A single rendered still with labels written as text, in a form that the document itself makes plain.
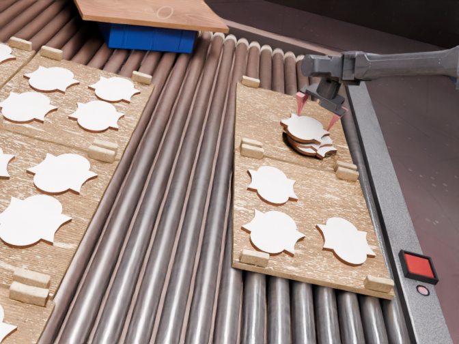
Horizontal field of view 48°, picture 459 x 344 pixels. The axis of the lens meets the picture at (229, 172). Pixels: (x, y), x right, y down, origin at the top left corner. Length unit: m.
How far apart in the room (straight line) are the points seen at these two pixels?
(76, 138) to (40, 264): 0.40
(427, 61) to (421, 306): 0.52
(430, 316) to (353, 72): 0.61
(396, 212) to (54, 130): 0.89
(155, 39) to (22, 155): 0.77
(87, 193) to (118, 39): 0.78
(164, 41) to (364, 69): 0.77
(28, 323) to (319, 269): 0.57
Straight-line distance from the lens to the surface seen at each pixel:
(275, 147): 1.43
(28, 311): 0.90
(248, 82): 1.70
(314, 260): 1.11
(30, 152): 1.20
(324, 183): 1.36
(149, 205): 1.13
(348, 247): 1.17
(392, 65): 1.24
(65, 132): 1.28
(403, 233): 1.37
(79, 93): 1.44
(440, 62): 1.14
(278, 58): 2.06
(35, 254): 0.97
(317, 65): 1.35
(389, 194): 1.49
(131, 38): 1.77
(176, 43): 1.83
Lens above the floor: 1.65
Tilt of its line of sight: 34 degrees down
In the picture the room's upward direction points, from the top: 18 degrees clockwise
